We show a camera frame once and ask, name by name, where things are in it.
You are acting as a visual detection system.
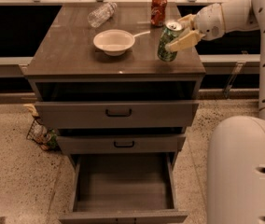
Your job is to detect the white bowl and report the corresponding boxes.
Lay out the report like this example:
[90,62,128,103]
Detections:
[93,29,135,56]

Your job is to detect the red soda can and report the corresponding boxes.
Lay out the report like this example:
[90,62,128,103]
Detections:
[150,0,167,27]

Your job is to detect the clear plastic bottle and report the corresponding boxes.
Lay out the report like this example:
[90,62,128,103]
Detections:
[88,2,117,28]

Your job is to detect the grey drawer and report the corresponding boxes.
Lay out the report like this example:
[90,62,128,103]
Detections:
[59,153,188,224]
[35,101,199,129]
[57,134,186,154]

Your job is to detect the grey drawer cabinet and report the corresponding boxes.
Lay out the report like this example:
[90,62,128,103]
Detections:
[25,3,205,224]

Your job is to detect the grey top drawer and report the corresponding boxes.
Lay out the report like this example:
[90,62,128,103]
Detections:
[35,101,199,129]

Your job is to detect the grey middle drawer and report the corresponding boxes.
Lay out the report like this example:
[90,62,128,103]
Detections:
[57,134,186,154]

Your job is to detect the green soda can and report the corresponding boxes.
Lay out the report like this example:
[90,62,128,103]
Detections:
[158,20,183,62]

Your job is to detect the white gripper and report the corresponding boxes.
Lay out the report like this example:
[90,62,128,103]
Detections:
[165,4,225,52]

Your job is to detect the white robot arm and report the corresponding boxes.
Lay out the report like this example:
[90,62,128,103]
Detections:
[166,0,265,224]

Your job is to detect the grey bottom drawer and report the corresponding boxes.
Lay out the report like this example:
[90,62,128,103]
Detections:
[59,153,188,224]

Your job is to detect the wire basket with items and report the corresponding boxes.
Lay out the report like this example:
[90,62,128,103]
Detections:
[26,119,60,151]

